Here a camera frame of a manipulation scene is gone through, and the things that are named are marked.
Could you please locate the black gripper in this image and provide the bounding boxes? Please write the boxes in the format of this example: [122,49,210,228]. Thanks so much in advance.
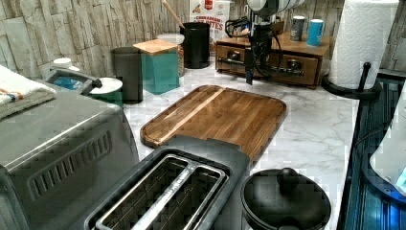
[244,15,273,85]

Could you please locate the wooden drawer with metal handle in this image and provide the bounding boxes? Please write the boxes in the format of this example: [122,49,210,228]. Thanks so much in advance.
[215,44,320,87]

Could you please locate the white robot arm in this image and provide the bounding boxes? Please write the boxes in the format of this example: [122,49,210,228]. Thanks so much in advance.
[244,0,305,84]

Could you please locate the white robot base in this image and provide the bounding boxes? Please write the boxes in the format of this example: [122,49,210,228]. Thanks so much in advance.
[363,86,406,205]

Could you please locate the wooden drawer cabinet box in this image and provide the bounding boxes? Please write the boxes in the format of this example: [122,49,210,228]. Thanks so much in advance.
[216,32,330,89]

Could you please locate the grey cylindrical can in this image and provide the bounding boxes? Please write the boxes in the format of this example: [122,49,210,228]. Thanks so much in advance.
[290,15,305,41]

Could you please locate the white red cereal box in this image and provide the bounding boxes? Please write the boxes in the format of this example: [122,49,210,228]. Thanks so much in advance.
[189,0,231,53]

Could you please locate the black utensil holder cup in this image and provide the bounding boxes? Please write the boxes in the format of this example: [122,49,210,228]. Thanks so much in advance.
[180,22,210,69]

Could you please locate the wooden cutting board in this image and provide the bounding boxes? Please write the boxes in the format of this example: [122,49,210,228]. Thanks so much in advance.
[140,85,287,161]

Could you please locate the blue cylindrical can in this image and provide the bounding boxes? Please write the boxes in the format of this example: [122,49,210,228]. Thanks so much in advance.
[307,19,325,46]

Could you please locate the glass jar with white lid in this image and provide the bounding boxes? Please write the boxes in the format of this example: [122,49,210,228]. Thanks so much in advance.
[157,34,185,77]

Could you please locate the teal canister with wooden lid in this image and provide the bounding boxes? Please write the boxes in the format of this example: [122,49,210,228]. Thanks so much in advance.
[134,39,180,95]

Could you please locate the black paper towel holder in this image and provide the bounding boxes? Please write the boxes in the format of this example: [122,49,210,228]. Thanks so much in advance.
[321,62,382,101]

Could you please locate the white paper towel roll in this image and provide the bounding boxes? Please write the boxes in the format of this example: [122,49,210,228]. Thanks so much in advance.
[328,0,399,89]

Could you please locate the dark grey cylindrical canister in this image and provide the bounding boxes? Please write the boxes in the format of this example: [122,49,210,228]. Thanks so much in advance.
[111,47,143,104]

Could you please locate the black two-slot toaster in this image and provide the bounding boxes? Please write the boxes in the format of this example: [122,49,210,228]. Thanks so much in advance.
[69,135,249,230]

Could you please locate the green canister with white lid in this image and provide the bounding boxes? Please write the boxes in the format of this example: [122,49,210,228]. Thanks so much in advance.
[89,78,124,106]

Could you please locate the black round lidded pot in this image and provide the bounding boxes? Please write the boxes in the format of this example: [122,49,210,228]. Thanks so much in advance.
[240,168,331,230]

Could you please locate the blue bottle with white cap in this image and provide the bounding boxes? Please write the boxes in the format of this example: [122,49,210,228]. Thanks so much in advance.
[52,57,82,90]

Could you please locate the stainless steel toaster oven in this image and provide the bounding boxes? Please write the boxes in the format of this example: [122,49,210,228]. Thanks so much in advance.
[0,88,139,230]

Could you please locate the folded white striped towel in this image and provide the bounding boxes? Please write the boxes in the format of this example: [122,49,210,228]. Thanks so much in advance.
[0,66,56,119]

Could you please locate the wooden spoon handle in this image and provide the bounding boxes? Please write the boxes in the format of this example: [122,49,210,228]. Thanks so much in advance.
[162,0,185,29]

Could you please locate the black cable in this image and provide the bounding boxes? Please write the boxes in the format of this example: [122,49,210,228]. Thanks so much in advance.
[353,118,394,149]

